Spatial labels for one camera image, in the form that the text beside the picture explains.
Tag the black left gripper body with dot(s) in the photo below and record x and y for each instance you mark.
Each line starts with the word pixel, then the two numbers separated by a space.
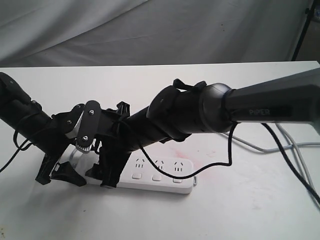
pixel 53 142

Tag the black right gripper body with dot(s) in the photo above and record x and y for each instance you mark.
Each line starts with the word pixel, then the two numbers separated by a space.
pixel 112 154

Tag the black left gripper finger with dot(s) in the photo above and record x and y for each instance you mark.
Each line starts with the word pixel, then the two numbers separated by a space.
pixel 66 173

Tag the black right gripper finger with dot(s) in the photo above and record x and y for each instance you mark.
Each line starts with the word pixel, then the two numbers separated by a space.
pixel 110 176
pixel 95 172

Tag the white five-outlet power strip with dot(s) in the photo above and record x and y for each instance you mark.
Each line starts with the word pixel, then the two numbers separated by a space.
pixel 139 174

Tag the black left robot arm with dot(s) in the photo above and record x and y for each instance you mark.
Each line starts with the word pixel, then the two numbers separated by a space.
pixel 20 112

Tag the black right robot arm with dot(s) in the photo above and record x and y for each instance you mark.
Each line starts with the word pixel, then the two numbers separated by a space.
pixel 180 110

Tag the grey backdrop cloth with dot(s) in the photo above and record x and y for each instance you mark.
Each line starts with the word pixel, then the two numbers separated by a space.
pixel 69 33

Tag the black tripod stand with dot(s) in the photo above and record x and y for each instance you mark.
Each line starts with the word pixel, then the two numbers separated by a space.
pixel 309 14

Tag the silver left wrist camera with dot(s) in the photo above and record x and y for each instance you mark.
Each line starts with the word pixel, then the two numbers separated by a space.
pixel 73 120

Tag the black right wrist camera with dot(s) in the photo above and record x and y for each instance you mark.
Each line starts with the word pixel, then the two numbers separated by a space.
pixel 88 126

